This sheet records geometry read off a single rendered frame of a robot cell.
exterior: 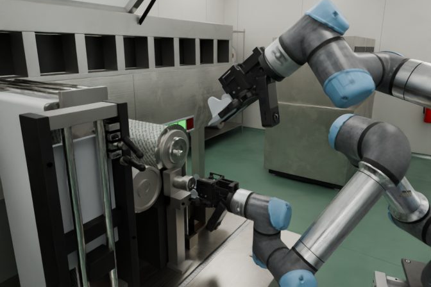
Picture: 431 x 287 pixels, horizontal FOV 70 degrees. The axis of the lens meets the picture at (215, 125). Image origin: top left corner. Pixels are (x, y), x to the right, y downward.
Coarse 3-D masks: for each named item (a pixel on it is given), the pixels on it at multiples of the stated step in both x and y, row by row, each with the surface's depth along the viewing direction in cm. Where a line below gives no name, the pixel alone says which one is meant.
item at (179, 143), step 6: (174, 138) 87; (180, 138) 88; (174, 144) 86; (180, 144) 88; (186, 144) 90; (168, 150) 85; (180, 150) 88; (186, 150) 91; (168, 156) 86; (174, 156) 86; (180, 156) 89; (174, 162) 87
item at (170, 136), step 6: (174, 132) 87; (180, 132) 89; (168, 138) 85; (186, 138) 91; (162, 144) 84; (168, 144) 85; (162, 150) 83; (162, 156) 84; (186, 156) 93; (162, 162) 85; (168, 162) 86; (180, 162) 91; (168, 168) 87
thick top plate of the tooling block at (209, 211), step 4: (196, 208) 102; (200, 208) 101; (204, 208) 101; (208, 208) 102; (212, 208) 104; (196, 212) 103; (200, 212) 102; (204, 212) 101; (208, 212) 102; (212, 212) 104; (192, 216) 104; (196, 216) 103; (200, 216) 102; (204, 216) 101; (208, 216) 102; (200, 220) 103; (204, 220) 102
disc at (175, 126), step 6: (168, 126) 86; (174, 126) 88; (180, 126) 90; (162, 132) 84; (168, 132) 86; (186, 132) 93; (162, 138) 84; (156, 144) 83; (156, 150) 83; (156, 156) 83; (156, 162) 84; (162, 168) 86
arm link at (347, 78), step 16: (320, 48) 54; (336, 48) 53; (320, 64) 54; (336, 64) 52; (352, 64) 52; (368, 64) 54; (320, 80) 55; (336, 80) 52; (352, 80) 51; (368, 80) 51; (336, 96) 53; (352, 96) 51; (368, 96) 55
